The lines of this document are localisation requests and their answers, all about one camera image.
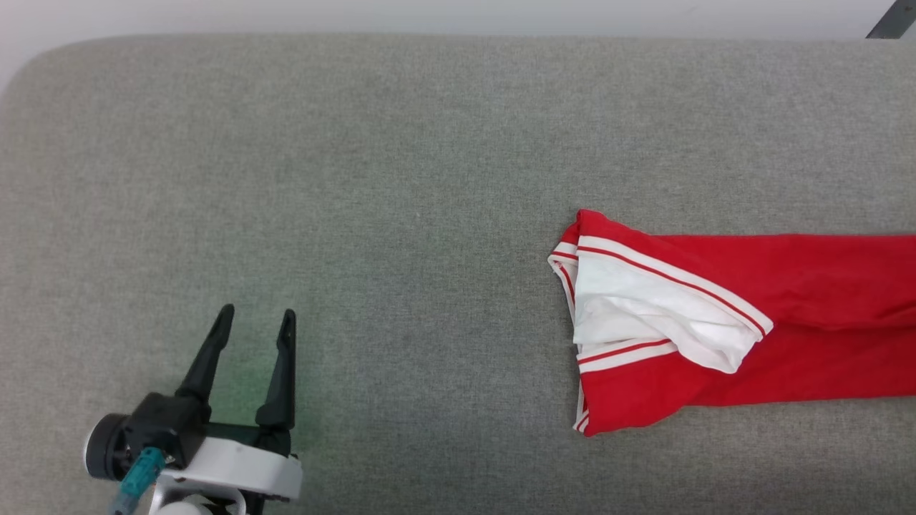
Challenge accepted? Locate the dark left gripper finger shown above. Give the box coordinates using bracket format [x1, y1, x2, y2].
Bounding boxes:
[255, 308, 298, 432]
[175, 303, 236, 420]

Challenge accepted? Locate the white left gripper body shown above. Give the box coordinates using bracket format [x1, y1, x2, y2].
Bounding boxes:
[146, 423, 303, 515]

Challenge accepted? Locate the red and white basketball jersey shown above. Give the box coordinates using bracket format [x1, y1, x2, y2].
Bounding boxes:
[548, 209, 916, 437]

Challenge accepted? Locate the teal cable connector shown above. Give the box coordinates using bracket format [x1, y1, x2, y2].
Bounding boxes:
[109, 447, 167, 515]

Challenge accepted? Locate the dark grey metal bracket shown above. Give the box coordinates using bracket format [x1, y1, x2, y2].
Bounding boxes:
[865, 0, 916, 41]

